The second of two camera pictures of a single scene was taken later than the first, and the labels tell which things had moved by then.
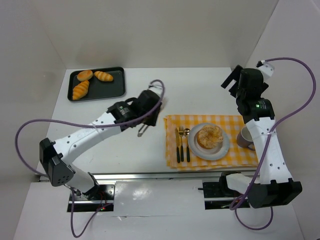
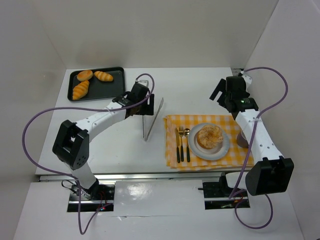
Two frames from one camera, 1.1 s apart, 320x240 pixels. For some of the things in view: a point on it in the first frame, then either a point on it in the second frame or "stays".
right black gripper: (233, 81) -> (222, 93)
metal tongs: (142, 130) -> (145, 137)
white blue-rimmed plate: (206, 154) stays
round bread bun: (84, 75) stays
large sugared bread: (209, 136) stays
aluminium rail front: (104, 177) stays
